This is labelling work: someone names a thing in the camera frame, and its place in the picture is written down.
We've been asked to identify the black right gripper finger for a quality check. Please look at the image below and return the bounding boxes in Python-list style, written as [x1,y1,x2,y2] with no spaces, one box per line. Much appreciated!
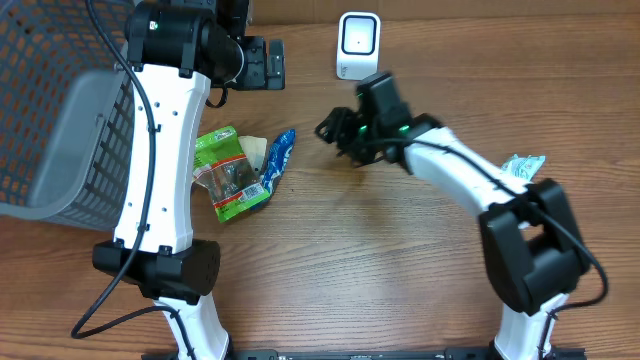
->
[319,107,350,131]
[315,124,341,145]

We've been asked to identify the blue snack packet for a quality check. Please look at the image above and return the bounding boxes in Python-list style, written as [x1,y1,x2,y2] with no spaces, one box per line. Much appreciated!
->
[252,129,296,211]

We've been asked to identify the beige paper snack bag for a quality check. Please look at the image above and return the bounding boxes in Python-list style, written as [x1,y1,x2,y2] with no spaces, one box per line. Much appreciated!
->
[192,135,269,189]

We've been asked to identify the green clear snack bag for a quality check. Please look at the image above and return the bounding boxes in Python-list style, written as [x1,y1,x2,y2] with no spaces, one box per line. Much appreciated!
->
[193,126,269,223]

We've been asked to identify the light teal snack packet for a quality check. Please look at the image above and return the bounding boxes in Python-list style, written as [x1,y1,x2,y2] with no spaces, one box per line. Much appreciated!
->
[501,154,546,181]

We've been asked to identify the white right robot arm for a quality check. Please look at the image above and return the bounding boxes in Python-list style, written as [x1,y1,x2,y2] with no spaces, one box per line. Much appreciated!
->
[315,73,591,359]

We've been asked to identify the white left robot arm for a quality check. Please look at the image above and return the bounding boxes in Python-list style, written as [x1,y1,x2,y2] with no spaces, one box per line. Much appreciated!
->
[92,1,285,359]

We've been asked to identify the white barcode scanner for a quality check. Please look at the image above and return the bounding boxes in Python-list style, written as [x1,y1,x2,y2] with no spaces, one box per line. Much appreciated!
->
[336,11,381,81]

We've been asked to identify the grey plastic mesh basket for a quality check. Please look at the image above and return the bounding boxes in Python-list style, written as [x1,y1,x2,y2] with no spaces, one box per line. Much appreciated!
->
[1,0,134,231]

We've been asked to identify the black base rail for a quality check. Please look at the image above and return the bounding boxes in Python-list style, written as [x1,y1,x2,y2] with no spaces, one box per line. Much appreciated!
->
[141,347,587,360]

